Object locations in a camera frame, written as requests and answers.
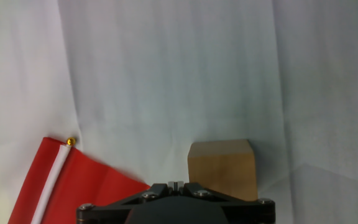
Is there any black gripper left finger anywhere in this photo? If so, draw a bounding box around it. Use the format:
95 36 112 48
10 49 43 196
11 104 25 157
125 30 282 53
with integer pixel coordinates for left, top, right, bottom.
76 180 176 224

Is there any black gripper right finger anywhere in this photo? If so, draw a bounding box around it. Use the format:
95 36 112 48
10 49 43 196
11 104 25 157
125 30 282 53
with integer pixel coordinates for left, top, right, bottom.
175 180 276 224

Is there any small red flag gold tip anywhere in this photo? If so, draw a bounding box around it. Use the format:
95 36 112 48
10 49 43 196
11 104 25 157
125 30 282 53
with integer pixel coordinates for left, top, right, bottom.
7 136 151 224

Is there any blue green gradient cloth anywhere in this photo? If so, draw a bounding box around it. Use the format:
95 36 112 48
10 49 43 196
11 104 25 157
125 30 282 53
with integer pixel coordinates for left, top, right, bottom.
0 0 358 224

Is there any small wooden block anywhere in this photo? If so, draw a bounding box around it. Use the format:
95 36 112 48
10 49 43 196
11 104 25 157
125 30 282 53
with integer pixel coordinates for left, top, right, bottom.
187 139 259 202

